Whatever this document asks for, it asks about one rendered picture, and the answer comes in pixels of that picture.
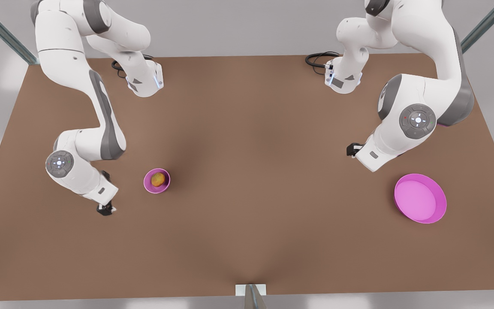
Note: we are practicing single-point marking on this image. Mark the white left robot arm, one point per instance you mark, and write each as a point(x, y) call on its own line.
point(420, 88)

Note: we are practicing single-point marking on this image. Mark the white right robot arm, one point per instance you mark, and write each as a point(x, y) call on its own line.
point(60, 56)

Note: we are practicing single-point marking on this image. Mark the small pink plate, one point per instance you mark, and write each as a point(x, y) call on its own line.
point(148, 183)

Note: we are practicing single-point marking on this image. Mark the yellow-red apple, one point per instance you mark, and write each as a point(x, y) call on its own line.
point(158, 179)

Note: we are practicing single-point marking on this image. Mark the large pink bowl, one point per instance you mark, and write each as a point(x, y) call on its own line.
point(418, 199)

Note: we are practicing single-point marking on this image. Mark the white frame post foot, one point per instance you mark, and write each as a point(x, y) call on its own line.
point(239, 290)

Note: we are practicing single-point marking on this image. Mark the silver frame post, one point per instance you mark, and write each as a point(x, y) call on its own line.
point(2, 33)
point(485, 23)
point(253, 298)

